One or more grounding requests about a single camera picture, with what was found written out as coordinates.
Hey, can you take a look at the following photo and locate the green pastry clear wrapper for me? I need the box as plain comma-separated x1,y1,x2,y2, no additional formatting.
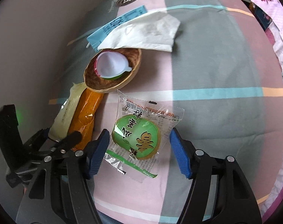
104,91,185,182

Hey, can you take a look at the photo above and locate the cream and orange snack packet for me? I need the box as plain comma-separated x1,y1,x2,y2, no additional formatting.
48,83,104,152

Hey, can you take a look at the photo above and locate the brown coconut shell bowl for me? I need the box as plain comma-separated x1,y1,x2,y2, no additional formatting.
83,48,142,93

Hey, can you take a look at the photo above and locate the green jelly cup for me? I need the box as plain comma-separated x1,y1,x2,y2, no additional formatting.
94,51,132,80

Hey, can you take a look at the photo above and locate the blue milk carton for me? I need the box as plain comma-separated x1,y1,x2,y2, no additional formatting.
87,6,148,51

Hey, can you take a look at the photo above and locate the white paper napkin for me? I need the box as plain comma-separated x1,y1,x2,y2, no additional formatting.
98,11,180,52

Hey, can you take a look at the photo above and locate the plaid bed sheet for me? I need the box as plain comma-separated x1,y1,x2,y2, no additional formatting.
48,0,283,224

